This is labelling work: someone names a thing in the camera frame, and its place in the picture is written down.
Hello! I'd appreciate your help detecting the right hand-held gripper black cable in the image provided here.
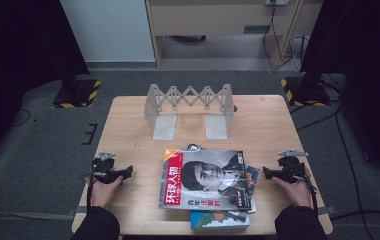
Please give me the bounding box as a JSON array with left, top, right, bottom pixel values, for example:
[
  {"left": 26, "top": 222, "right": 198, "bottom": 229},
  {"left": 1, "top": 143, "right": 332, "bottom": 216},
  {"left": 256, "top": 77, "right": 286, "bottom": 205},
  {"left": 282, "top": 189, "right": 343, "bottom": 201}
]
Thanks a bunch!
[{"left": 294, "top": 162, "right": 320, "bottom": 218}]

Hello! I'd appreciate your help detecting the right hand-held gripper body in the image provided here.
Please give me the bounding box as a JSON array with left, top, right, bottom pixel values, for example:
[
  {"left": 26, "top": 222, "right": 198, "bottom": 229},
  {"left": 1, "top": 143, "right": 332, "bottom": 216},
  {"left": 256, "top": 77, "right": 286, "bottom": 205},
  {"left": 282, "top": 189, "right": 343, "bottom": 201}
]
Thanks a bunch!
[{"left": 276, "top": 149, "right": 310, "bottom": 184}]

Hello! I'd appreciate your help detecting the long black floor cable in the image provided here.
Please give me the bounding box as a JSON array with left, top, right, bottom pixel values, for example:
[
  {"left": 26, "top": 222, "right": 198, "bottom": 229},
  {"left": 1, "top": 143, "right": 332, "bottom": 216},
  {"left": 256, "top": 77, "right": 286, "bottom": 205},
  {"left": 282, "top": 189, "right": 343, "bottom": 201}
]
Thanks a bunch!
[{"left": 329, "top": 111, "right": 380, "bottom": 222}]

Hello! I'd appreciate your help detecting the black curtain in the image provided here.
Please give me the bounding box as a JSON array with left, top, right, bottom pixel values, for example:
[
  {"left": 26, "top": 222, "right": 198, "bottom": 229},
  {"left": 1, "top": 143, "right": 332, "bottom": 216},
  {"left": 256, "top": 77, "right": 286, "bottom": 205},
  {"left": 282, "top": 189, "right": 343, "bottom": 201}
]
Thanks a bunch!
[
  {"left": 298, "top": 0, "right": 380, "bottom": 183},
  {"left": 0, "top": 0, "right": 91, "bottom": 171}
]

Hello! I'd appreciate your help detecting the short black floor cable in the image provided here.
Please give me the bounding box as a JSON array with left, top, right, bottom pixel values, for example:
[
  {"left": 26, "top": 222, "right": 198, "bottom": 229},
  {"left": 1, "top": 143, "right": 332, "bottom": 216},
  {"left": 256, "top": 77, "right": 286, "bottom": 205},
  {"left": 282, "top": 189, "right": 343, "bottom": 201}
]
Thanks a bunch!
[{"left": 295, "top": 108, "right": 342, "bottom": 132}]

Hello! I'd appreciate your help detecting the person's left hand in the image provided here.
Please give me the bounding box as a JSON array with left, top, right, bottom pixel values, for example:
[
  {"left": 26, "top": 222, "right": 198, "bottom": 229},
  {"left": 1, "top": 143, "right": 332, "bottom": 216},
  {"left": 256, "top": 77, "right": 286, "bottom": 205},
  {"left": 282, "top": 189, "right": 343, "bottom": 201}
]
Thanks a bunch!
[{"left": 84, "top": 175, "right": 125, "bottom": 209}]

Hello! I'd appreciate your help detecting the blue book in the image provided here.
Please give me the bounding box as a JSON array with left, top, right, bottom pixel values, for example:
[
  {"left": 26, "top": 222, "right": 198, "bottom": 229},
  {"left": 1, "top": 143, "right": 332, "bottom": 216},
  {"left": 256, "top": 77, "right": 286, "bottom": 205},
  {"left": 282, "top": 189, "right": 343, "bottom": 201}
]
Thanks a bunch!
[{"left": 189, "top": 209, "right": 251, "bottom": 231}]

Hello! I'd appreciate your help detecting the black stand base striped tape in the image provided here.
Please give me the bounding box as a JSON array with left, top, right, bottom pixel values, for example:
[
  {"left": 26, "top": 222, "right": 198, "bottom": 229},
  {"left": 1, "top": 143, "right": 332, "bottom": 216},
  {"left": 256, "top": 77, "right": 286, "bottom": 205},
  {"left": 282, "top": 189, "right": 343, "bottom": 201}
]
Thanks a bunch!
[
  {"left": 52, "top": 78, "right": 103, "bottom": 109},
  {"left": 280, "top": 75, "right": 332, "bottom": 108}
]

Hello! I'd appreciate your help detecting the left hand-held gripper black cable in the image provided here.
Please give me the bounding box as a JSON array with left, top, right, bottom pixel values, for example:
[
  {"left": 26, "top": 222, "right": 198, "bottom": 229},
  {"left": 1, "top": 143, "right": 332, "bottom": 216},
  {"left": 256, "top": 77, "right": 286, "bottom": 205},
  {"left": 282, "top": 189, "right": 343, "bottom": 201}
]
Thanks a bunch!
[{"left": 85, "top": 166, "right": 97, "bottom": 208}]

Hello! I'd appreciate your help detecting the grey metal expandable book rack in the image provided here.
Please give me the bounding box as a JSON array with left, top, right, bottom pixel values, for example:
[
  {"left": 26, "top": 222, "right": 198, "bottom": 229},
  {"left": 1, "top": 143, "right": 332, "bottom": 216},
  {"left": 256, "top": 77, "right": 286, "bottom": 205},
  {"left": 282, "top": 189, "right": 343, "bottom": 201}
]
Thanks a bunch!
[{"left": 143, "top": 83, "right": 238, "bottom": 141}]

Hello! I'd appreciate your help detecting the thin black floor cable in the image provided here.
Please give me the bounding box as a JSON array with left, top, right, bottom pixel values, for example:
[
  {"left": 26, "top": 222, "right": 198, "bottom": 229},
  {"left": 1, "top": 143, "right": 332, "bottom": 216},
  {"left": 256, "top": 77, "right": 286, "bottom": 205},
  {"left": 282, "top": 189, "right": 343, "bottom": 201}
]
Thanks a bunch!
[{"left": 10, "top": 108, "right": 32, "bottom": 128}]

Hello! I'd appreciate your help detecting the white cable bundle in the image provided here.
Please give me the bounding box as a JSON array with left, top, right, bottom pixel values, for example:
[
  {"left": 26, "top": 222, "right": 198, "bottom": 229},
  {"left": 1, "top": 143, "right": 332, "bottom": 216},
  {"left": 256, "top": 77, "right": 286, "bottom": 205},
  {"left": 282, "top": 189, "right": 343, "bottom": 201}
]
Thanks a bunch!
[{"left": 287, "top": 35, "right": 310, "bottom": 74}]

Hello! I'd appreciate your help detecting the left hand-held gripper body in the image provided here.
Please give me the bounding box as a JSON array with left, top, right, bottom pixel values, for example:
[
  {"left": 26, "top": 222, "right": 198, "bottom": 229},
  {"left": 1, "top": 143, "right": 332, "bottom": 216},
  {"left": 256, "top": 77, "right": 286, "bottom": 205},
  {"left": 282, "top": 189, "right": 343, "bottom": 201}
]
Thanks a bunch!
[{"left": 90, "top": 152, "right": 123, "bottom": 185}]

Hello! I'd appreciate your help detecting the beige wooden desk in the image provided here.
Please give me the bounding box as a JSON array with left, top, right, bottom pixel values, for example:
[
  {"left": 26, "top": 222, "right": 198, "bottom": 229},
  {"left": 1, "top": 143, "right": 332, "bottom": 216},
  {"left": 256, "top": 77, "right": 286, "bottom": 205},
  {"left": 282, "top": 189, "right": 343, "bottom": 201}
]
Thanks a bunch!
[{"left": 144, "top": 0, "right": 324, "bottom": 68}]

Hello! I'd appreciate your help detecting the grey tape patch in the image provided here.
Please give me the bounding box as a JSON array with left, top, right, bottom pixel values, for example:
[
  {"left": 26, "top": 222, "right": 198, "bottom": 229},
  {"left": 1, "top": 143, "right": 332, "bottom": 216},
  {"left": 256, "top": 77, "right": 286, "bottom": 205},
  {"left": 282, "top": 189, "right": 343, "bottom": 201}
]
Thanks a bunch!
[{"left": 317, "top": 205, "right": 336, "bottom": 216}]

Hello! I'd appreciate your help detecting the person's right hand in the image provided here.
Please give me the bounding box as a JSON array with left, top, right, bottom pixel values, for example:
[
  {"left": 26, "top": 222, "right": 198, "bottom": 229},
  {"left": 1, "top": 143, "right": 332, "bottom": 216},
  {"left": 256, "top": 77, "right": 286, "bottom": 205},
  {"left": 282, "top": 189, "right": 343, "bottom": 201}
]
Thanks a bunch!
[{"left": 271, "top": 167, "right": 313, "bottom": 209}]

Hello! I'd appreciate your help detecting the grey portrait magazine red label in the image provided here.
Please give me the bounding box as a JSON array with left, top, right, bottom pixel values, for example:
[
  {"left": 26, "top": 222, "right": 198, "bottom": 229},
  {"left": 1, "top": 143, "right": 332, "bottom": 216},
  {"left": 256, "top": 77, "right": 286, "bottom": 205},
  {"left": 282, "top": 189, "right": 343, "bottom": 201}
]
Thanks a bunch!
[{"left": 158, "top": 148, "right": 253, "bottom": 212}]

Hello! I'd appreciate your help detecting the black cable from power strip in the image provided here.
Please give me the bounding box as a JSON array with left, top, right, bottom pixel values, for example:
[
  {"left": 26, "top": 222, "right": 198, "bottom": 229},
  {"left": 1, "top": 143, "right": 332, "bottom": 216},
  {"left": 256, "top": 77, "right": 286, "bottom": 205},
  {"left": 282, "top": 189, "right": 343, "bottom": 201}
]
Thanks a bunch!
[{"left": 262, "top": 3, "right": 302, "bottom": 71}]

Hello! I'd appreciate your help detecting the hand-held gripper black cable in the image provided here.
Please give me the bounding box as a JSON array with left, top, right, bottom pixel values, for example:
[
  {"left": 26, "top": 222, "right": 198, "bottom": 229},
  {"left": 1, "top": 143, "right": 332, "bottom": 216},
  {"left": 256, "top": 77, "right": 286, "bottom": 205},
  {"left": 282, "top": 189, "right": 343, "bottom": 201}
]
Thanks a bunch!
[
  {"left": 85, "top": 166, "right": 97, "bottom": 208},
  {"left": 294, "top": 162, "right": 320, "bottom": 218}
]

